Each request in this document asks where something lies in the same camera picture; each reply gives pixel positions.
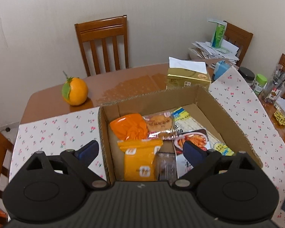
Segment wooden slatted chair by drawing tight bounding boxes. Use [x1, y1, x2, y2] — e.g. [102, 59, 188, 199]
[74, 15, 130, 78]

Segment stack of papers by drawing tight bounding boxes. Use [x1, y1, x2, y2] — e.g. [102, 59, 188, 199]
[188, 39, 240, 66]

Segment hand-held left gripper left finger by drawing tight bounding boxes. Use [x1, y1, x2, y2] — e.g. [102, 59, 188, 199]
[26, 140, 110, 191]

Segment yellow snack packet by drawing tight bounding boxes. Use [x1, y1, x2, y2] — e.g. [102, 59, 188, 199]
[117, 139, 163, 181]

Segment clear pastry packet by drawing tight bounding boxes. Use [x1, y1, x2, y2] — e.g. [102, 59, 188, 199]
[142, 110, 181, 140]

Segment red noodle snack packet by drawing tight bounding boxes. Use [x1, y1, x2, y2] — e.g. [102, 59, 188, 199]
[173, 129, 215, 178]

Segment glass jar of pens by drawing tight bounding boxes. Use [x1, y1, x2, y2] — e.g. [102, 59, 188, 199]
[262, 68, 285, 105]

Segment cardboard box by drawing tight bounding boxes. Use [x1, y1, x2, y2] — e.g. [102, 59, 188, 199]
[98, 85, 264, 186]

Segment blue and white noodle packet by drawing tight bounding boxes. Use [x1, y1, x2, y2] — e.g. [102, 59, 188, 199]
[171, 107, 235, 156]

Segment orange snack packet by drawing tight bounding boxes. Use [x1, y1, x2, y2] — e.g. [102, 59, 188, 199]
[109, 113, 150, 142]

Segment gold tissue box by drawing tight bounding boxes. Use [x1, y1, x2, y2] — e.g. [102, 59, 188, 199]
[166, 57, 212, 91]

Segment floral tablecloth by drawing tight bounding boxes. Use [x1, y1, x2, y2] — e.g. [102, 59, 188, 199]
[9, 65, 285, 219]

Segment small blue box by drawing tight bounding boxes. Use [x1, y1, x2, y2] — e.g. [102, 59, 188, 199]
[212, 60, 232, 81]

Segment clear packet with dark snack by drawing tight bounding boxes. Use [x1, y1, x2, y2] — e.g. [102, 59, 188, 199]
[155, 151, 178, 181]

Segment black lid jar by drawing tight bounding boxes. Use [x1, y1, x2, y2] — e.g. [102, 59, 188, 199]
[237, 67, 256, 89]

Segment orange fruit with leaf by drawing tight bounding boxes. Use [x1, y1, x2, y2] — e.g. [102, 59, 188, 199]
[62, 71, 89, 106]

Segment green white carton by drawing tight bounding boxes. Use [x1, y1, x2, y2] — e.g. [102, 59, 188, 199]
[208, 18, 228, 49]

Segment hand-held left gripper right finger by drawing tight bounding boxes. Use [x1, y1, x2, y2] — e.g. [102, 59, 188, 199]
[172, 141, 263, 192]

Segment gold ornament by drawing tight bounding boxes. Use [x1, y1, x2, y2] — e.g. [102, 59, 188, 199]
[273, 110, 285, 126]

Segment green lid jar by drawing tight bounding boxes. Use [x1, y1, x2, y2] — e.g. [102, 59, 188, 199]
[253, 74, 268, 94]

